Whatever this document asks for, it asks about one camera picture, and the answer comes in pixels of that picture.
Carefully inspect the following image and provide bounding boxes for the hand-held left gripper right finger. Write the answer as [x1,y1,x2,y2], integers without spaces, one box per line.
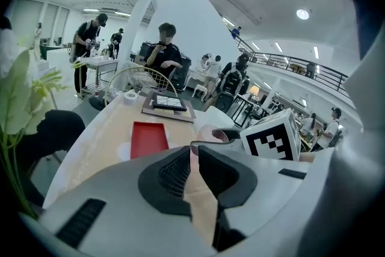
[198,144,313,252]

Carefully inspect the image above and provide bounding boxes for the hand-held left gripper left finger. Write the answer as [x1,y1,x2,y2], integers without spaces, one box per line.
[37,146,218,257]

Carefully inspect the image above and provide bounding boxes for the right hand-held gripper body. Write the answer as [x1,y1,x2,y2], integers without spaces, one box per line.
[221,108,302,162]

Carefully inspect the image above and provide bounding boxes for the pink ribbed cup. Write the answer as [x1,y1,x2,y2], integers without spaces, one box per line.
[197,124,230,144]

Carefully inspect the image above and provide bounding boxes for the red tray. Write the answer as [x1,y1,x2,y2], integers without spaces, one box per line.
[130,121,170,160]

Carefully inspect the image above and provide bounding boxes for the black balcony railing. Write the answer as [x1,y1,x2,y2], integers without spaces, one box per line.
[233,36,350,100]

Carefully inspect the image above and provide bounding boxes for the white vanity table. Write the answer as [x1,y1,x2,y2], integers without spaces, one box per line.
[188,66,212,99]

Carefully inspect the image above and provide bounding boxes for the person's white shirt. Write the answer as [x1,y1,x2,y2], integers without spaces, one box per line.
[312,29,385,250]

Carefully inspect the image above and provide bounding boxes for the black chair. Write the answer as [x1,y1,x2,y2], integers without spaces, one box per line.
[17,109,87,167]

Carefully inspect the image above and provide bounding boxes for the white tape roll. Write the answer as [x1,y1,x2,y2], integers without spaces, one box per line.
[123,91,140,105]

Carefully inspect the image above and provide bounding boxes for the black cabinet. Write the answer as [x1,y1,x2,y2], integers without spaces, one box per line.
[170,54,193,91]

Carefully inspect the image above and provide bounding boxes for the white metal cart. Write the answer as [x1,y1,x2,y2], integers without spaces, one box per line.
[76,56,119,94]

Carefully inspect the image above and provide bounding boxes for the green artificial plant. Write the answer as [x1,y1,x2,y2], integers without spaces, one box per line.
[0,49,69,220]

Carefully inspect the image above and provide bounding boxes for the black frame table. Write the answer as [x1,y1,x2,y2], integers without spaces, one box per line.
[230,95,272,128]

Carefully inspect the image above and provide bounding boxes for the black picture frame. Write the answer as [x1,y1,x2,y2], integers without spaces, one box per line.
[152,93,188,113]

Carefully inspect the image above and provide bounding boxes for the gold wire chair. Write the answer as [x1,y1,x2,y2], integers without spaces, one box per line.
[103,66,177,107]

